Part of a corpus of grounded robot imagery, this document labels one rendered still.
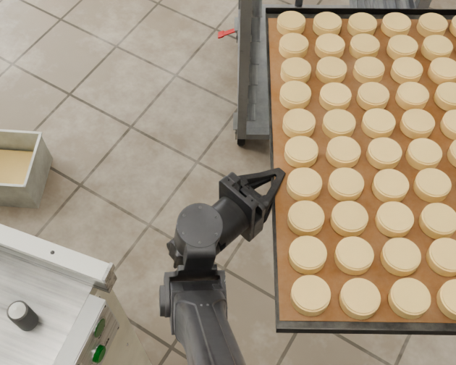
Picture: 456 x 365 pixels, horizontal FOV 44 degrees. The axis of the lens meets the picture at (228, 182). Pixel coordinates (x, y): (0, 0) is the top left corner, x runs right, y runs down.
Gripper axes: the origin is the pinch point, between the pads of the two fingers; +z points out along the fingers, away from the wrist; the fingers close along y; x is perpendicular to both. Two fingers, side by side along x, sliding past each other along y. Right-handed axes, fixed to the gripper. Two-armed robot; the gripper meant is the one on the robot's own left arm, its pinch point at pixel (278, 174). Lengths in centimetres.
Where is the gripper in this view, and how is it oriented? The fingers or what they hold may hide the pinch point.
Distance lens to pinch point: 83.2
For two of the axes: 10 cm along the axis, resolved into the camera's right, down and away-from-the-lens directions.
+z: 7.1, -5.9, 3.8
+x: 7.0, 6.1, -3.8
